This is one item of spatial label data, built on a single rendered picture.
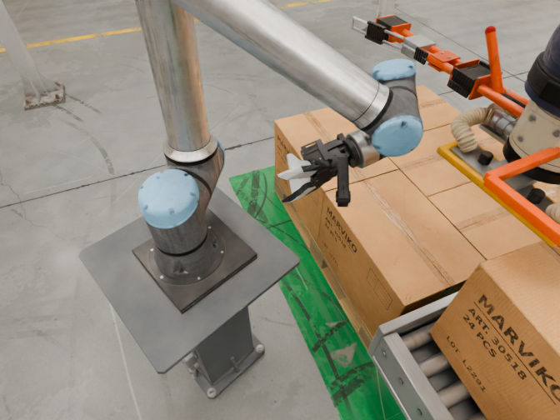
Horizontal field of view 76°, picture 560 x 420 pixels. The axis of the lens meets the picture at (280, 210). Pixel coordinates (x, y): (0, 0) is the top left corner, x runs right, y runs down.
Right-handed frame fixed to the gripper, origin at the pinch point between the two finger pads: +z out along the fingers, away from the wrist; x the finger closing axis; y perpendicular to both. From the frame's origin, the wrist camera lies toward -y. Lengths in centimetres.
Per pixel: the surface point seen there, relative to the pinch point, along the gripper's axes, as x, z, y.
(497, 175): 14.5, -35.9, -20.5
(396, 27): -8, -55, 37
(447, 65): -2, -55, 15
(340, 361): -102, -1, -45
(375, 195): -72, -45, 11
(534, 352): -10, -35, -54
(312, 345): -103, 7, -34
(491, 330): -20, -34, -48
